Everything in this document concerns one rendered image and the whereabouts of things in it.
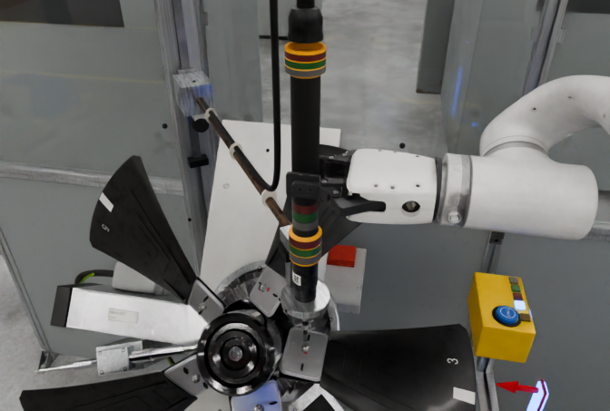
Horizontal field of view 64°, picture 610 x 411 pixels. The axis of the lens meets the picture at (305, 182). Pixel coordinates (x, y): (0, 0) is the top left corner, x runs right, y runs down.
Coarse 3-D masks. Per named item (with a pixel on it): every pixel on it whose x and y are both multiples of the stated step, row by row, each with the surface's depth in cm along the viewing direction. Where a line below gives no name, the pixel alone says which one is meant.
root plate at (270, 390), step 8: (272, 384) 79; (256, 392) 77; (264, 392) 78; (272, 392) 78; (232, 400) 74; (240, 400) 74; (248, 400) 75; (256, 400) 76; (264, 400) 77; (272, 400) 78; (232, 408) 73; (240, 408) 74; (248, 408) 75; (264, 408) 77; (272, 408) 78; (280, 408) 79
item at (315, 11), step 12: (300, 0) 48; (312, 0) 48; (300, 12) 48; (312, 12) 48; (300, 24) 48; (312, 24) 48; (288, 36) 50; (300, 36) 49; (312, 36) 49; (300, 276) 66; (312, 276) 66; (300, 288) 67; (312, 288) 67; (300, 300) 68; (312, 300) 69
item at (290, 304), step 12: (288, 228) 69; (288, 240) 67; (288, 252) 68; (288, 264) 69; (288, 276) 70; (288, 288) 71; (324, 288) 71; (288, 300) 69; (324, 300) 69; (288, 312) 68; (300, 312) 67; (312, 312) 67
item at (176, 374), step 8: (184, 360) 75; (192, 360) 76; (176, 368) 75; (192, 368) 77; (168, 376) 76; (176, 376) 77; (184, 376) 77; (200, 376) 78; (176, 384) 78; (184, 384) 78; (192, 384) 79; (200, 384) 80; (192, 392) 80; (200, 392) 81
